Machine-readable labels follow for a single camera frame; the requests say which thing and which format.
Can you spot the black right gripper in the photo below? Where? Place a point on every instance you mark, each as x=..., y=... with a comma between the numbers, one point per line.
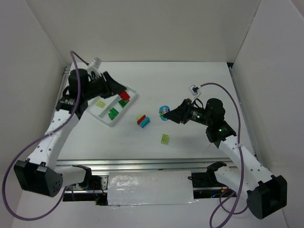
x=184, y=111

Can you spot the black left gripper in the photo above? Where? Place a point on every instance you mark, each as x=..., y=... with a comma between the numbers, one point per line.
x=102, y=84

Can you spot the red lego brick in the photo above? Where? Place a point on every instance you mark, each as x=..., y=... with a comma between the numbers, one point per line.
x=124, y=96

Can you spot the blue patterned round lego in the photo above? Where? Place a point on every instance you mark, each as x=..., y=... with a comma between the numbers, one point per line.
x=163, y=110

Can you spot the small dark green lego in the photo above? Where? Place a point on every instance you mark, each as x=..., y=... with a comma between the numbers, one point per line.
x=123, y=103

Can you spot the pale yellow lego brick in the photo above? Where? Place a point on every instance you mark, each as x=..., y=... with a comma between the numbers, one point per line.
x=100, y=104

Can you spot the green lego plate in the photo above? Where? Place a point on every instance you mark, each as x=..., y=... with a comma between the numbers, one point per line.
x=114, y=111

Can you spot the yellow green lego brick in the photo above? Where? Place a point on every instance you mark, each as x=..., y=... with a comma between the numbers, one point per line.
x=164, y=139

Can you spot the dark green lego brick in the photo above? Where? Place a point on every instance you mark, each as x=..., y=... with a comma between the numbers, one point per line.
x=111, y=116

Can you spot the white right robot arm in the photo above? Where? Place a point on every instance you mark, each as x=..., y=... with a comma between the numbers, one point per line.
x=264, y=192

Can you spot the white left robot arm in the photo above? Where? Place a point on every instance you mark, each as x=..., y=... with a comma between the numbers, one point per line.
x=38, y=173

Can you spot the white divided sorting tray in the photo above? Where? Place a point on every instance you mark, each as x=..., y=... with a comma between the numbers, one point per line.
x=101, y=114

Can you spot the yellow red blue lego stack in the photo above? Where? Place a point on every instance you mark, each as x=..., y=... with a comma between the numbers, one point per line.
x=143, y=120

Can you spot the silver foil tape sheet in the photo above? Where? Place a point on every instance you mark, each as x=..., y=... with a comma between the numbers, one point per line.
x=149, y=188

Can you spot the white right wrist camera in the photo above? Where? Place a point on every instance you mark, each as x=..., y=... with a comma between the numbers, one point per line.
x=195, y=91

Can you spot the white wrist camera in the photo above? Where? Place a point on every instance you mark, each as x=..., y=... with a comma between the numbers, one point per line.
x=195, y=91
x=94, y=64

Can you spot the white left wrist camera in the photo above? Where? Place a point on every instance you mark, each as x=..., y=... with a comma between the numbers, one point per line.
x=94, y=64

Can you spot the aluminium front rail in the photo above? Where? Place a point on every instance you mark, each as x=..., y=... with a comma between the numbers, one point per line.
x=146, y=164

